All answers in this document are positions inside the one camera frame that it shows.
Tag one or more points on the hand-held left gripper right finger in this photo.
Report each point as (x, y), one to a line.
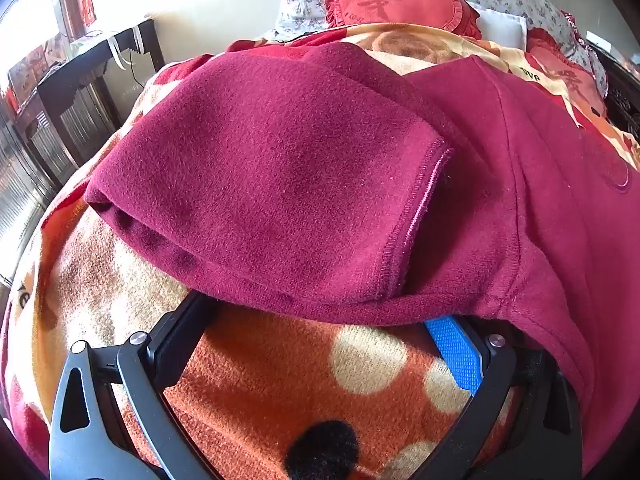
(457, 355)

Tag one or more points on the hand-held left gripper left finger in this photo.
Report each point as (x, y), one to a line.
(172, 350)

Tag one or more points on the maroon fleece sweater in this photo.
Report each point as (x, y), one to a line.
(300, 185)

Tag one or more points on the red wall sign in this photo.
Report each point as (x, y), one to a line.
(87, 7)

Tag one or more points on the dark wooden headboard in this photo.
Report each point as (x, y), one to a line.
(622, 90)

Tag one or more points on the dark wooden desk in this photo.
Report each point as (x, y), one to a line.
(65, 90)

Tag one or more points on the white pillow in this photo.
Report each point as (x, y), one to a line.
(500, 27)

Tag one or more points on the red printed box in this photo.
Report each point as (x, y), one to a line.
(35, 67)

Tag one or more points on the printed fleece blanket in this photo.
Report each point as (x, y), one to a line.
(280, 385)

